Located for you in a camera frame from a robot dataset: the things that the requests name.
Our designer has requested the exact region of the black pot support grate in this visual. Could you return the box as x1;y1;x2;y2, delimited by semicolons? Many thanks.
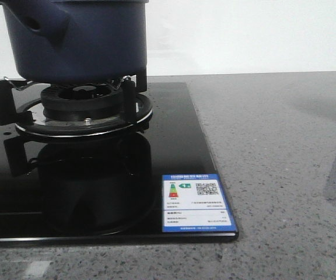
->
0;75;153;138

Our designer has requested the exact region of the blue energy label sticker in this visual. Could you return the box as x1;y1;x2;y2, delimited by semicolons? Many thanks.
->
162;174;237;233

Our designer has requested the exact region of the dark blue cooking pot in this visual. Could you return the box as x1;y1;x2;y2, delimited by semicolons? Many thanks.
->
1;1;147;84

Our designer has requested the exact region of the black glass gas stove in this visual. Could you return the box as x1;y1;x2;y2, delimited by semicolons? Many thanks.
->
0;83;239;247

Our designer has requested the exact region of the black burner head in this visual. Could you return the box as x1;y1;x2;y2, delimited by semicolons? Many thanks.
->
41;85;123;121

